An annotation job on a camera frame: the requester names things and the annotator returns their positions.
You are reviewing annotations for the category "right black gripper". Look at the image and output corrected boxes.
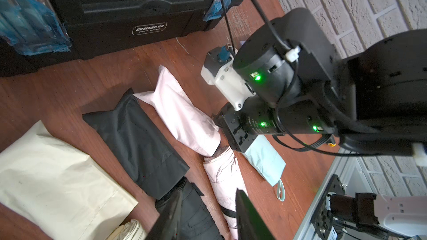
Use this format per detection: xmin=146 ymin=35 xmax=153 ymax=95
xmin=213 ymin=101 xmax=281 ymax=153

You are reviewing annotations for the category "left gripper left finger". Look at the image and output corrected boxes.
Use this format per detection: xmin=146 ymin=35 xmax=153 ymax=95
xmin=145 ymin=191 xmax=182 ymax=240

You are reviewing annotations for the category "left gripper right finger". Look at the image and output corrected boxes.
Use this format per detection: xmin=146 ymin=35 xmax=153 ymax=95
xmin=236 ymin=189 xmax=275 ymax=240

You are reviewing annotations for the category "black sleeved umbrella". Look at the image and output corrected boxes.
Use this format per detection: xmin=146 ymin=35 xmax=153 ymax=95
xmin=155 ymin=177 xmax=224 ymax=240

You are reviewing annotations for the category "mint green sleeved umbrella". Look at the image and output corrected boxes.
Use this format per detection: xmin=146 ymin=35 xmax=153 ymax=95
xmin=243 ymin=135 xmax=286 ymax=202

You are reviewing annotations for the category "pink sleeved umbrella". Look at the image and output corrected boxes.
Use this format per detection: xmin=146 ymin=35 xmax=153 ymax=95
xmin=203 ymin=147 xmax=247 ymax=240

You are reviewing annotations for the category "black umbrella sleeve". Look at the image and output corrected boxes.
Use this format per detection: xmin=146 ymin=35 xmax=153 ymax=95
xmin=82 ymin=89 xmax=190 ymax=200

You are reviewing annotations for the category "cream umbrella sleeve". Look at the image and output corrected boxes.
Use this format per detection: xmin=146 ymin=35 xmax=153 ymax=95
xmin=1 ymin=122 xmax=137 ymax=240

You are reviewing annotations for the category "cream sleeved umbrella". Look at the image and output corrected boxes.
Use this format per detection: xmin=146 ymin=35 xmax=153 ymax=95
xmin=106 ymin=219 xmax=147 ymax=240

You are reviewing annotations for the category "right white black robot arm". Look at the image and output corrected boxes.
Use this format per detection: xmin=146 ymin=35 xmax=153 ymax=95
xmin=215 ymin=8 xmax=427 ymax=167

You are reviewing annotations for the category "black plastic toolbox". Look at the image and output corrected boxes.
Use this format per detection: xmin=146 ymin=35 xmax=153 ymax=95
xmin=1 ymin=0 xmax=243 ymax=77

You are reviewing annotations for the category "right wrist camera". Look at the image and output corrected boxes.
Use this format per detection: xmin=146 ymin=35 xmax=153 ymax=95
xmin=201 ymin=45 xmax=255 ymax=111

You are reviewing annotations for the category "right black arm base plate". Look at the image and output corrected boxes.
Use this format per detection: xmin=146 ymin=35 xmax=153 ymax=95
xmin=311 ymin=174 xmax=345 ymax=240

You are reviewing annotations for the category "aluminium mounting rail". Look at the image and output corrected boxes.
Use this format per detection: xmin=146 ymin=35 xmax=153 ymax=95
xmin=293 ymin=149 xmax=427 ymax=240

